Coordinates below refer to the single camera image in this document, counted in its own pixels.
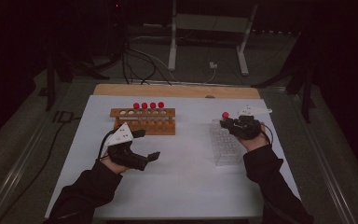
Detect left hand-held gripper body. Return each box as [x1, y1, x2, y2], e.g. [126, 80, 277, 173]
[104, 121, 151, 172]

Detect person's right hand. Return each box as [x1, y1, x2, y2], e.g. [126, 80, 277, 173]
[238, 124, 270, 153]

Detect person's left hand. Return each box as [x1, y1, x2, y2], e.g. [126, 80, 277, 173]
[101, 155, 130, 175]

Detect dark stand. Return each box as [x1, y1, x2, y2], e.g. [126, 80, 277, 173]
[251, 64, 316, 124]
[38, 55, 111, 112]

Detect grey metal stand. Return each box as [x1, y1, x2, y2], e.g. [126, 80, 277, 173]
[167, 0, 259, 77]

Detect wooden test tube rack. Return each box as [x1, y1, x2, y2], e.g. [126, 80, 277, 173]
[109, 106, 177, 136]

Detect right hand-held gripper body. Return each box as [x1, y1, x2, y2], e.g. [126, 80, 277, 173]
[227, 105, 273, 140]

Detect black floor cables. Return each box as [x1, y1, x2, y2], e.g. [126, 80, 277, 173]
[117, 31, 173, 87]

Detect white table mat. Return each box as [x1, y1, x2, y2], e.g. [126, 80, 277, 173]
[45, 94, 302, 220]

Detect white floor cable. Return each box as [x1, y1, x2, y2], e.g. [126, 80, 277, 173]
[130, 46, 217, 86]

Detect dark studded rail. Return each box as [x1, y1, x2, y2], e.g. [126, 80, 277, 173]
[251, 28, 301, 35]

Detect long black cable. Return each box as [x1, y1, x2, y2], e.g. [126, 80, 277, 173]
[0, 115, 82, 224]

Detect clear plastic tube rack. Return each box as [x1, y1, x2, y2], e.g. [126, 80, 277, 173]
[209, 118, 246, 167]

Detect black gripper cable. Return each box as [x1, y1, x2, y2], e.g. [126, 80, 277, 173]
[97, 127, 120, 162]
[260, 122, 275, 147]

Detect metal frame rail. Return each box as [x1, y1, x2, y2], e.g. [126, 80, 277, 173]
[287, 90, 358, 224]
[0, 78, 76, 224]

